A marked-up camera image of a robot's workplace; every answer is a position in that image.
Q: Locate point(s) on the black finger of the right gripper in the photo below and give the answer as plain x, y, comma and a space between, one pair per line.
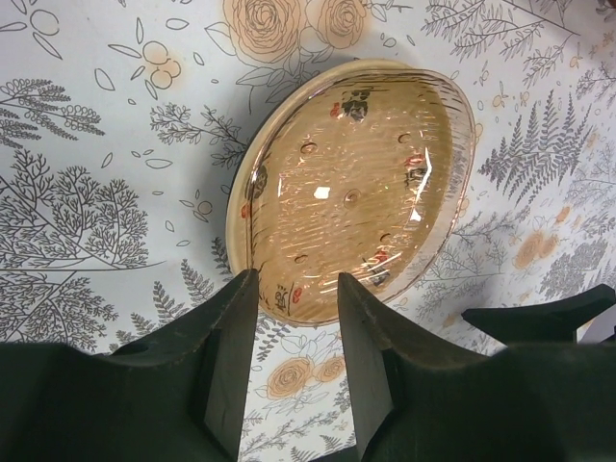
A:
553, 322

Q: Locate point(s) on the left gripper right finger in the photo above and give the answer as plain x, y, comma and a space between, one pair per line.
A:
417, 397

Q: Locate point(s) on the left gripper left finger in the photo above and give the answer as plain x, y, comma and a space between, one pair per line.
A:
176, 394

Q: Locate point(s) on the brown glossy small plate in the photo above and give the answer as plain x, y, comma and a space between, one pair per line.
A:
362, 170

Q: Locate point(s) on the floral table mat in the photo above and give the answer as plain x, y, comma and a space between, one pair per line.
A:
123, 124

